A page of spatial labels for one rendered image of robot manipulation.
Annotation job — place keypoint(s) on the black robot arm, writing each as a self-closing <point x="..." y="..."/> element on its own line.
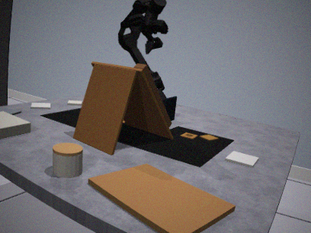
<point x="152" y="8"/>

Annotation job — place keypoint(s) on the grey cylindrical container with tan lid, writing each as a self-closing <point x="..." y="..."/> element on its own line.
<point x="67" y="160"/>

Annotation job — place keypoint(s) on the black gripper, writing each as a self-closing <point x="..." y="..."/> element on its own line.
<point x="139" y="24"/>

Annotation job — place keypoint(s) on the tan flat rectangular board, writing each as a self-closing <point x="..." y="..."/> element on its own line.
<point x="163" y="202"/>

